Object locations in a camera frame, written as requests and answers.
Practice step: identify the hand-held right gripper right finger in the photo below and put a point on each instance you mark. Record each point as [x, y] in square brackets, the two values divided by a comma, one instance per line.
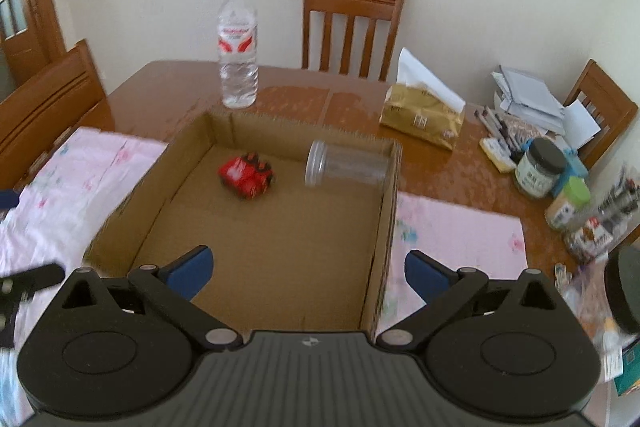
[425, 274]

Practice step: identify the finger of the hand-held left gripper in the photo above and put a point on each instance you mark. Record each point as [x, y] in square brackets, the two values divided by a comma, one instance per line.
[30, 279]
[7, 200]

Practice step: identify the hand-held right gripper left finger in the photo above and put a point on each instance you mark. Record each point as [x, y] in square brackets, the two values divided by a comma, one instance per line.
[192, 272]

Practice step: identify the cardboard box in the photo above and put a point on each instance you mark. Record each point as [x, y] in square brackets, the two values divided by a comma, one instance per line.
[280, 247]

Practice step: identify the pink floral cloth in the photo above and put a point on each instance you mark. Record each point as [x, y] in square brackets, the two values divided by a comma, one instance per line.
[75, 187]

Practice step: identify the red toy block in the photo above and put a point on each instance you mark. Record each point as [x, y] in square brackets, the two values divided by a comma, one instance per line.
[240, 177]

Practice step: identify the clear plastic jar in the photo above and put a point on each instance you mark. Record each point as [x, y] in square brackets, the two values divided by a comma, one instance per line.
[345, 164]

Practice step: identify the yellow notepad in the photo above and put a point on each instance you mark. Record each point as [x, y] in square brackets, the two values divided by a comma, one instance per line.
[497, 154]

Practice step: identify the glass jar with black lid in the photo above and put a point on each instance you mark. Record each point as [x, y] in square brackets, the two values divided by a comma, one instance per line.
[537, 177]

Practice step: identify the jar with green lid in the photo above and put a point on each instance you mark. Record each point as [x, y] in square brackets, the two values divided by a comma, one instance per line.
[565, 212]

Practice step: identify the gold tissue pack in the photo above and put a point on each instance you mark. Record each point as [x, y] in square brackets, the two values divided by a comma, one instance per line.
[420, 112]

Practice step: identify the bundle of dark pens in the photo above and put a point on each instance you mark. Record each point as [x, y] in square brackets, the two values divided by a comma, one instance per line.
[497, 127]

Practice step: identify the clear plastic bag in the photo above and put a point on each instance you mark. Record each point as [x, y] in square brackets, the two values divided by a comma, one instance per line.
[590, 302]

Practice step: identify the clear cup of pens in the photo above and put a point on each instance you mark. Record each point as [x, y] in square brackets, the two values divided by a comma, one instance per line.
[600, 227]

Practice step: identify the blue container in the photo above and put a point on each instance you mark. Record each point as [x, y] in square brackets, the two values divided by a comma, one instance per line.
[575, 167]

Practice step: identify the clear water bottle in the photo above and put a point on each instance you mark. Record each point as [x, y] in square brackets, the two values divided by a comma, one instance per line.
[237, 77]

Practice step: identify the stack of papers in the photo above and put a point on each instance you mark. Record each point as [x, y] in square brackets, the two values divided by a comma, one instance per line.
[530, 97]

